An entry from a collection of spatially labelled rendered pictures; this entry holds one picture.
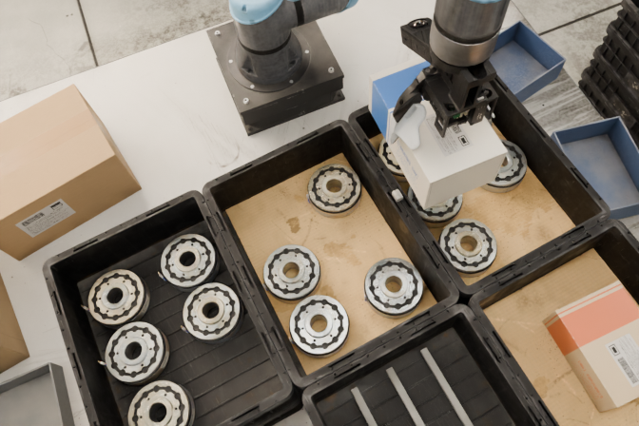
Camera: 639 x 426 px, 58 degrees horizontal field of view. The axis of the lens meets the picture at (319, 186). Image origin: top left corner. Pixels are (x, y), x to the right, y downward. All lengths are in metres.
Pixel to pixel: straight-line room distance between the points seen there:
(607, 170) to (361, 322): 0.66
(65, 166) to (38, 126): 0.12
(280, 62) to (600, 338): 0.81
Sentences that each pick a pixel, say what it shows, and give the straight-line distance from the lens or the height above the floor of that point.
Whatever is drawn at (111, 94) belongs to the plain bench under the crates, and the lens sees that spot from 1.53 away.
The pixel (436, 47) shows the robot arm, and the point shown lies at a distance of 0.67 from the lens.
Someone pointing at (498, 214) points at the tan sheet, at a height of 0.83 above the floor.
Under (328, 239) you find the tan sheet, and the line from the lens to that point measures 1.08.
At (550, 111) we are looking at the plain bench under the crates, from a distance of 1.43.
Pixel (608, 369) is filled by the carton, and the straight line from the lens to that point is 1.02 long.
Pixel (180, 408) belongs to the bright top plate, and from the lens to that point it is 1.03.
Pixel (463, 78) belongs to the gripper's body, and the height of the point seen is 1.30.
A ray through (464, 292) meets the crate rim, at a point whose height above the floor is 0.93.
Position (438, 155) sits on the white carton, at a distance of 0.82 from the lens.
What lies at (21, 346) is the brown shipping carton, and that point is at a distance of 1.32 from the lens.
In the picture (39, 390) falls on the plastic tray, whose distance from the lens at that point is 1.30.
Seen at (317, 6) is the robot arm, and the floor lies 0.98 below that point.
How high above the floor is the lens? 1.84
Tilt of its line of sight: 64 degrees down
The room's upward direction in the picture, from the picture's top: 9 degrees counter-clockwise
